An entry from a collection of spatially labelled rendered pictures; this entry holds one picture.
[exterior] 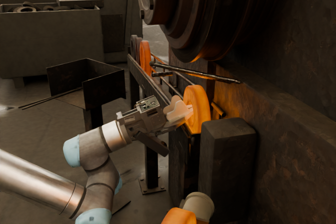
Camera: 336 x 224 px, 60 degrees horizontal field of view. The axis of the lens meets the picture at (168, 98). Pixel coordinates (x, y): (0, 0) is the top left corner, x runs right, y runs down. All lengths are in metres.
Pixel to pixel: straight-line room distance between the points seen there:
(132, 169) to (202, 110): 1.13
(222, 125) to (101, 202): 0.33
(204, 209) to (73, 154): 0.36
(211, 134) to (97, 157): 0.32
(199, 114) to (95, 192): 0.31
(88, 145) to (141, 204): 0.87
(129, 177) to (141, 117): 1.03
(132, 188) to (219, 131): 1.14
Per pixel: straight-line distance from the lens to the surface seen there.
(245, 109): 0.67
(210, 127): 0.61
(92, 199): 0.72
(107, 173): 0.80
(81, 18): 3.11
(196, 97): 0.74
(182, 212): 0.46
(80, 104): 1.22
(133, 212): 1.55
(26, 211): 1.70
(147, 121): 0.74
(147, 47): 1.45
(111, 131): 0.75
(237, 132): 0.60
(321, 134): 0.50
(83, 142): 0.76
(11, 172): 0.70
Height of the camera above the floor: 1.10
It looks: 24 degrees down
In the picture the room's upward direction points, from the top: straight up
